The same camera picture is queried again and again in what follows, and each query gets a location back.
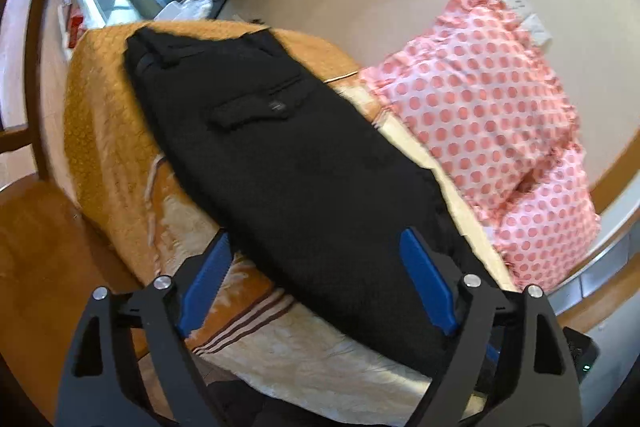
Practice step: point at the cream and orange bedspread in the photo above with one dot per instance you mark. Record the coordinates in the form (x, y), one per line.
(255, 331)

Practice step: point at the black pants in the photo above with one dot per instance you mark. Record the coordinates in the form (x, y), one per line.
(305, 186)

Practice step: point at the white wall socket panel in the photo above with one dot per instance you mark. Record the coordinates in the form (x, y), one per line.
(528, 20)

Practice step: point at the large pink polka-dot pillow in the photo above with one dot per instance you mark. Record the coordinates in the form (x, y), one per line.
(481, 97)

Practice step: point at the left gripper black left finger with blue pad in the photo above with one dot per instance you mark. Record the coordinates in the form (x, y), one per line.
(102, 384)

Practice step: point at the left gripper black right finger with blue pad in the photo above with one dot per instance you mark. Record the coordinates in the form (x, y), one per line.
(535, 381)

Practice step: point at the small pink polka-dot pillow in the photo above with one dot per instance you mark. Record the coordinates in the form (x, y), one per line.
(550, 223)

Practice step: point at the wooden door frame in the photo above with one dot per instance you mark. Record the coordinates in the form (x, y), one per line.
(610, 275)

